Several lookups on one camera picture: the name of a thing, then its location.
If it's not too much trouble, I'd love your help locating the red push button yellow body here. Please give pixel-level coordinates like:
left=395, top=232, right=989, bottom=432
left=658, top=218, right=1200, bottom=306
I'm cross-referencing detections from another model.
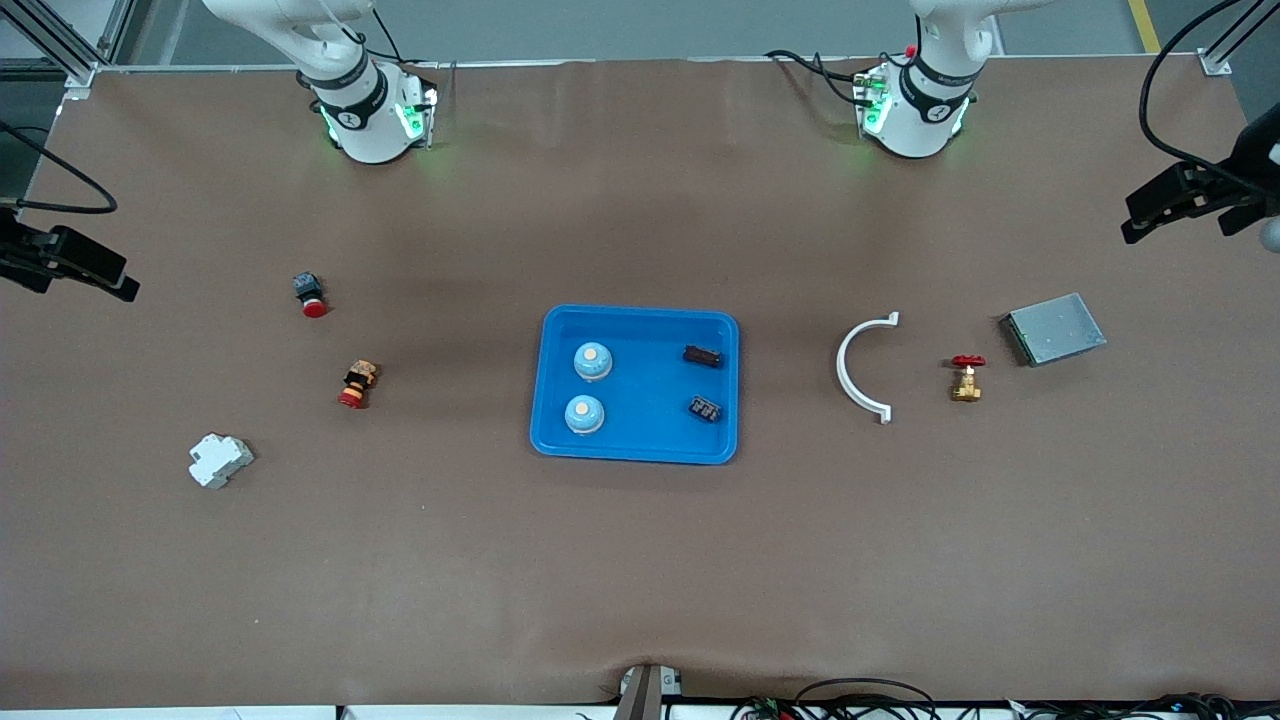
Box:
left=338, top=360, right=380, bottom=410

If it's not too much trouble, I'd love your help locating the white circuit breaker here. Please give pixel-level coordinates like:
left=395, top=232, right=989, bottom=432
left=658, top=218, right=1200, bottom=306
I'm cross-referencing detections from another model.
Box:
left=188, top=432, right=255, bottom=490

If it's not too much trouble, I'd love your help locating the brown table cover sheet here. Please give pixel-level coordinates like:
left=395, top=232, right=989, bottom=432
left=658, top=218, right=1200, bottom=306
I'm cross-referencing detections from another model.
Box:
left=0, top=55, right=1280, bottom=711

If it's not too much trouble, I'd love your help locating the coloured wire bundle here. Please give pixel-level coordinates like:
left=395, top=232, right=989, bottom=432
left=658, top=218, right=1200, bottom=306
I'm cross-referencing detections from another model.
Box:
left=730, top=693, right=801, bottom=720

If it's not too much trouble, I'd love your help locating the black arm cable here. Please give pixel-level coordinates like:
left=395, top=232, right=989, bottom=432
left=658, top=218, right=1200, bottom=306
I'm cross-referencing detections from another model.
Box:
left=0, top=120, right=119, bottom=215
left=1138, top=0, right=1280, bottom=196

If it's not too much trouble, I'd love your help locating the black looped cable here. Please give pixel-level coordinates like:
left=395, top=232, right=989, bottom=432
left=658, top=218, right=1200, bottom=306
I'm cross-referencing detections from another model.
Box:
left=795, top=677, right=938, bottom=720

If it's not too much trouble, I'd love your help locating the aluminium frame profile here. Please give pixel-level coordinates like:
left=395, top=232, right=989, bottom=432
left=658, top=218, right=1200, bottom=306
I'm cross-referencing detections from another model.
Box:
left=0, top=0, right=136, bottom=101
left=1198, top=0, right=1280, bottom=77

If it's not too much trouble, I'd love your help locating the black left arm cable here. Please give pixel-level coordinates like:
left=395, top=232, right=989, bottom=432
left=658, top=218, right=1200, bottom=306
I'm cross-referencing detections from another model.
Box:
left=1138, top=0, right=1280, bottom=196

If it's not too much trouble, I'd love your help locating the grey metal box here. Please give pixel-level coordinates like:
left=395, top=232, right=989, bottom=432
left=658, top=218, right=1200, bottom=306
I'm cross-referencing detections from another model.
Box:
left=999, top=292, right=1108, bottom=368

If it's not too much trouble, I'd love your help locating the black cable bundle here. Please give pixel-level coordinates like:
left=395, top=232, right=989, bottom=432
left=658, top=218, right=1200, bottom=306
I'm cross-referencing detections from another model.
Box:
left=1000, top=690, right=1280, bottom=720

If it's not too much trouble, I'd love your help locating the black base cable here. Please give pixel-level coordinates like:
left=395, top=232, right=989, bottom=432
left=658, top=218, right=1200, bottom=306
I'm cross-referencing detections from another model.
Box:
left=765, top=48, right=881, bottom=106

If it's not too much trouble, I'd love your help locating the blue plastic tray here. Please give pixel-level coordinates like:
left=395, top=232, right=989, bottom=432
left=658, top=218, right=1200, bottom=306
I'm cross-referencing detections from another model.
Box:
left=529, top=304, right=741, bottom=466

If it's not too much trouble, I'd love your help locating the grey metal bracket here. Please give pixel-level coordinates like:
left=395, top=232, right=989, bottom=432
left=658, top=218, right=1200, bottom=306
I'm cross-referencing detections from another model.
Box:
left=612, top=663, right=684, bottom=720

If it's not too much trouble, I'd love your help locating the white curved pipe clamp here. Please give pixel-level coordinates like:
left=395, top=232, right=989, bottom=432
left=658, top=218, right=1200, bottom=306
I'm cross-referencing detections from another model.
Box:
left=836, top=312, right=900, bottom=425

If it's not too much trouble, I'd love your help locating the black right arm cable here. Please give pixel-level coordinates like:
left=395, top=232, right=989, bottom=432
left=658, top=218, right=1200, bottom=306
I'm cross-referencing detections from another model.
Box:
left=0, top=120, right=119, bottom=215

